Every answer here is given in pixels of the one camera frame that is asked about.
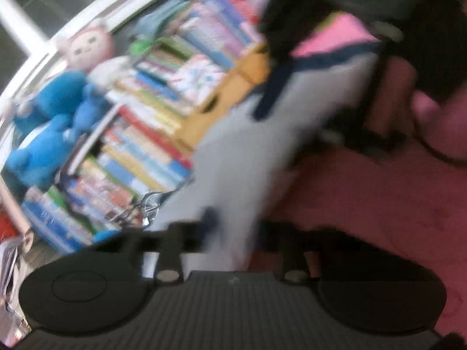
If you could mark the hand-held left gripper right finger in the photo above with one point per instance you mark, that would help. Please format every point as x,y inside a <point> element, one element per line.
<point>292,248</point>

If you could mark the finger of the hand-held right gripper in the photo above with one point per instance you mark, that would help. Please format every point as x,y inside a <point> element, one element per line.
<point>374,91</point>

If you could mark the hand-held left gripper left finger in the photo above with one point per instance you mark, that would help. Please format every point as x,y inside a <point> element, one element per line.
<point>208,219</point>

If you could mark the white and navy jacket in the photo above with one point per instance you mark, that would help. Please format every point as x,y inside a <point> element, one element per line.
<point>240,146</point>

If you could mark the miniature bicycle model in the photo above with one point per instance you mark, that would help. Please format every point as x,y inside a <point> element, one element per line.
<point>146,207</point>

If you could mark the pink rabbit-print blanket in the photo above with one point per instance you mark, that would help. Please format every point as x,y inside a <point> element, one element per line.
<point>365,207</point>

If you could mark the row of colourful books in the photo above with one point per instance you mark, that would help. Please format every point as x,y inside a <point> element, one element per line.
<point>146,153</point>

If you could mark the wooden drawer organizer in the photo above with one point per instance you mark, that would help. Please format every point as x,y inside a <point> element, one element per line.
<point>226,91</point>

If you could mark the white printed card box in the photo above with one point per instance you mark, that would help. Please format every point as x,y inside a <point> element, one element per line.
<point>197,76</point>

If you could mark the blue and white plush toy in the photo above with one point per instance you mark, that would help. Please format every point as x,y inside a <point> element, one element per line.
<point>36,156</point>

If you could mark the folded green cloth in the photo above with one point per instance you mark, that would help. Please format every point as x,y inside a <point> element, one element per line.
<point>164,18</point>

